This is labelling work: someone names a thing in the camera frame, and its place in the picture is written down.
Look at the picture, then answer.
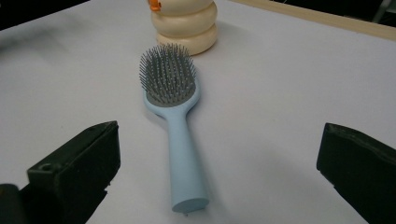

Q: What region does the light blue hairbrush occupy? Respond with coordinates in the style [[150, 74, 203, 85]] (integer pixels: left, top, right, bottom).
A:
[[138, 43, 210, 216]]

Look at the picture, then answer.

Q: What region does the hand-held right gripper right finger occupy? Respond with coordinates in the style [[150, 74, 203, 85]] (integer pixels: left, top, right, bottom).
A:
[[316, 122, 396, 224]]

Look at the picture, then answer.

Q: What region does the cream ribbed bottle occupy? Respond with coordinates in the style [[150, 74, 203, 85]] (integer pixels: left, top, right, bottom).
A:
[[147, 0, 219, 56]]

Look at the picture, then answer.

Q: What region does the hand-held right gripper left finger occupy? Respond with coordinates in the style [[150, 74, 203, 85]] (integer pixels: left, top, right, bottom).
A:
[[19, 120, 121, 224]]

